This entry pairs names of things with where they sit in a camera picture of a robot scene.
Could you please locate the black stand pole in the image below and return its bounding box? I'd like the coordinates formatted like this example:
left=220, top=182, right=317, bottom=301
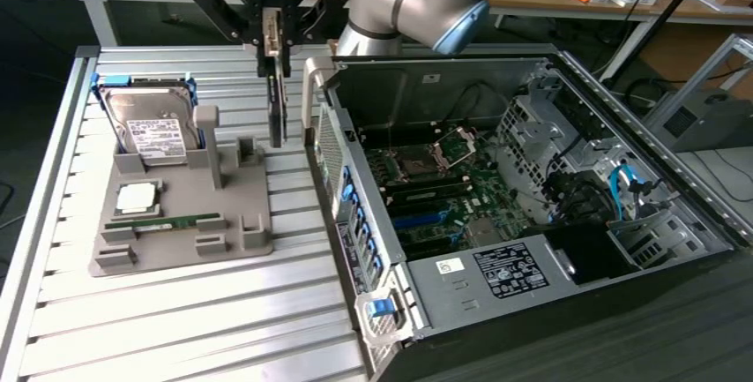
left=597, top=0, right=724, bottom=84

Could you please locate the light blue SATA wire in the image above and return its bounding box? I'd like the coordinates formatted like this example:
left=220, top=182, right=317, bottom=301
left=608, top=160, right=644, bottom=225

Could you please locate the green RAM stick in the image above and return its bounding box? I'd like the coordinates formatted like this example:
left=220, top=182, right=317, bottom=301
left=104, top=213, right=224, bottom=230

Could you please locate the blue case latch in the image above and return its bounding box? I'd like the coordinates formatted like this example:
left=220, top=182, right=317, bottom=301
left=363, top=296, right=395, bottom=318

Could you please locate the silver chipset heatsink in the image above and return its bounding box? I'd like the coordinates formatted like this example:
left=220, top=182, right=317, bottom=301
left=468, top=217, right=506, bottom=245

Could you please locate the grey metal cabinet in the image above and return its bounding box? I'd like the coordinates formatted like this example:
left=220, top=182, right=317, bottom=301
left=642, top=87, right=753, bottom=154

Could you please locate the grey plastic parts rack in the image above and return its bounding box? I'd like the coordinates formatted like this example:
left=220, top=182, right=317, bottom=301
left=87, top=103, right=276, bottom=278

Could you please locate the CPU socket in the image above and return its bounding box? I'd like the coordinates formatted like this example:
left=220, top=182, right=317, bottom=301
left=392, top=146, right=444, bottom=179

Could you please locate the metal socket cover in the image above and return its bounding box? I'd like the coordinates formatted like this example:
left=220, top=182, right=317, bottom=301
left=431, top=127, right=478, bottom=166

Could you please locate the green motherboard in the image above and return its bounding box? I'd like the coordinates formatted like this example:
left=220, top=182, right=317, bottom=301
left=361, top=128, right=552, bottom=259

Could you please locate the grey power supply unit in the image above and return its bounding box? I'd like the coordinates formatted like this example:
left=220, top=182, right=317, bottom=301
left=404, top=233, right=577, bottom=331

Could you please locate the hard disk in blue caddy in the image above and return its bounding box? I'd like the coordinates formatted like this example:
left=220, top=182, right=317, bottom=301
left=91, top=71, right=205, bottom=167

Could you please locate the silver CPU chip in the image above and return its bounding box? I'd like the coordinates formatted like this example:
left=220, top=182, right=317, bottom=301
left=115, top=182, right=161, bottom=215

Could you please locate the Nvidia Quadro graphics card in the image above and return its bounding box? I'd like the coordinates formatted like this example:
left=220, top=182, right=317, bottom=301
left=261, top=6, right=292, bottom=149

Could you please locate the blue expansion slot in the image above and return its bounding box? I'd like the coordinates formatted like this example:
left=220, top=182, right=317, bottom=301
left=389, top=208, right=449, bottom=230

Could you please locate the grey metal disk bay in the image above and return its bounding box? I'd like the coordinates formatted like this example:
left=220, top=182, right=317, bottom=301
left=604, top=211, right=697, bottom=269

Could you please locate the open Dell PC case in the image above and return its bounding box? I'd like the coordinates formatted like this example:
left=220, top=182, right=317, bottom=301
left=300, top=44, right=753, bottom=382

